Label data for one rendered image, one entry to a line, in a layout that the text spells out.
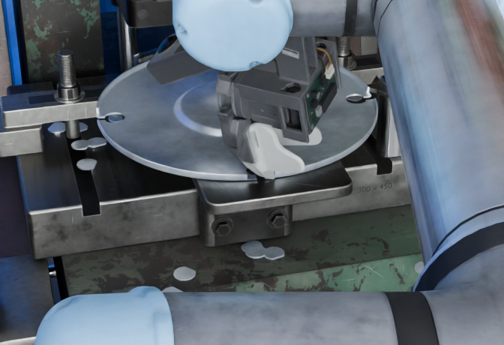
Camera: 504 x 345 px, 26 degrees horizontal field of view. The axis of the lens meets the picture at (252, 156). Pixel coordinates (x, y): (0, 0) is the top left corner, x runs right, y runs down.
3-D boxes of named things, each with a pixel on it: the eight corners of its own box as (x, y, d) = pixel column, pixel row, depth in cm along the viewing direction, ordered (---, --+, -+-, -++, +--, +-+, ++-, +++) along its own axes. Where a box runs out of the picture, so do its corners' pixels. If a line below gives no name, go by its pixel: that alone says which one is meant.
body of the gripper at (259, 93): (307, 152, 90) (289, 42, 81) (216, 128, 93) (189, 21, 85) (343, 90, 94) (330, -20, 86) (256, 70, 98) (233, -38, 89)
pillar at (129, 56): (141, 83, 129) (135, -29, 122) (123, 85, 128) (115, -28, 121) (138, 76, 131) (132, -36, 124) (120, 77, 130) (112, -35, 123)
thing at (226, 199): (349, 298, 107) (356, 180, 100) (211, 321, 104) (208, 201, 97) (279, 172, 128) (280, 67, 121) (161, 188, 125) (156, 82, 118)
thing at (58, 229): (436, 202, 123) (440, 155, 120) (32, 261, 113) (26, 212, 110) (347, 87, 148) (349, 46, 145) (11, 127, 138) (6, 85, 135)
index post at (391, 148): (408, 155, 120) (415, 76, 115) (382, 159, 119) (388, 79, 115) (399, 143, 122) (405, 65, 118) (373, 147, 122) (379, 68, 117)
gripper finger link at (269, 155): (304, 212, 98) (292, 141, 91) (246, 196, 100) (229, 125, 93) (318, 187, 99) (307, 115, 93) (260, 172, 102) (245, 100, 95)
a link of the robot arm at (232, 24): (352, -17, 65) (340, -119, 72) (163, -16, 65) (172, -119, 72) (343, 81, 71) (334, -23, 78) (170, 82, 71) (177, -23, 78)
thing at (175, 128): (340, 43, 128) (340, 37, 127) (412, 167, 103) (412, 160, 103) (91, 61, 124) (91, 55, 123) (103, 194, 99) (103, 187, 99)
